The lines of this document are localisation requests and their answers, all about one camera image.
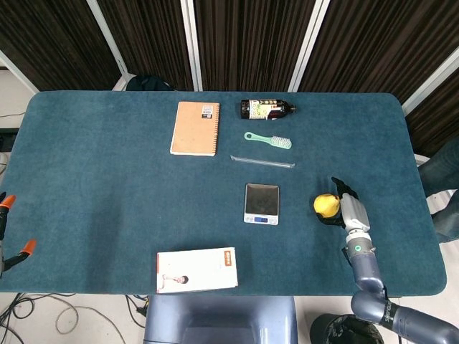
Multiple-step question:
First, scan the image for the black bag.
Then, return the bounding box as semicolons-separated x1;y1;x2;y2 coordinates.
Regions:
126;75;173;92

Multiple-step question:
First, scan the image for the blue denim trouser leg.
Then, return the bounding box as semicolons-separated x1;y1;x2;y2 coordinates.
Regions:
417;138;459;199
431;191;459;244

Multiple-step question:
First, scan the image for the black trash bin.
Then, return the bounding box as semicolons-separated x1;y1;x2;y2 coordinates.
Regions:
309;313;385;344

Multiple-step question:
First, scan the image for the wrapped drinking straw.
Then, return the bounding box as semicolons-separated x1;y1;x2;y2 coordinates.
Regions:
229;154;296;168

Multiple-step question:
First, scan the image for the grey floor cable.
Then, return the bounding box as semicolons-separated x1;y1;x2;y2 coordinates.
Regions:
53;293;126;344

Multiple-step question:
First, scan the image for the teal table cloth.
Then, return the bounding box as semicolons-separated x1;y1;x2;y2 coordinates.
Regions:
0;90;448;298

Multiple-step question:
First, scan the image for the mint green brush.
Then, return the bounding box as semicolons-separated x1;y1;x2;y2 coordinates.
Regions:
244;131;293;150

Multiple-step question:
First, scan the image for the small digital scale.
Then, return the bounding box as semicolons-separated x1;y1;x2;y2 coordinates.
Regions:
243;183;280;226

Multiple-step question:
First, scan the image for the black floor cable bundle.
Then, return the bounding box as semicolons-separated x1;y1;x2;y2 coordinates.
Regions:
0;292;39;344

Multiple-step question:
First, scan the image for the black cable with plug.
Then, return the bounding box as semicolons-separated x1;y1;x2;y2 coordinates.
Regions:
125;294;150;328

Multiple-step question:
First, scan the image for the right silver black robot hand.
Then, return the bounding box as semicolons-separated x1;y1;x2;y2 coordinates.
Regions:
315;176;372;234

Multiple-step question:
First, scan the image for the dark wood partition panel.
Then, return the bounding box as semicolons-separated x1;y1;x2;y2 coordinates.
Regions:
96;0;197;90
299;0;459;105
193;0;316;92
404;71;459;158
0;0;121;92

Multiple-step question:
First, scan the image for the dark brown labelled bottle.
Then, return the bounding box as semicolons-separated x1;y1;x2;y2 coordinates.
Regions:
240;99;297;121

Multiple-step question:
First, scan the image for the white orange product box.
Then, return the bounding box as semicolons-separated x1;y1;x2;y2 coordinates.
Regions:
156;247;239;295

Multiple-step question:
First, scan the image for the brown spiral notebook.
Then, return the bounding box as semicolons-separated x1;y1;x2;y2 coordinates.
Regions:
169;101;221;158

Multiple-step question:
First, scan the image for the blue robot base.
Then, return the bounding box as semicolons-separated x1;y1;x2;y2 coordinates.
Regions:
143;295;299;344

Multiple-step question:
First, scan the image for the left orange-tipped robot hand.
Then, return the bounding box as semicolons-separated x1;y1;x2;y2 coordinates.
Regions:
0;191;38;279

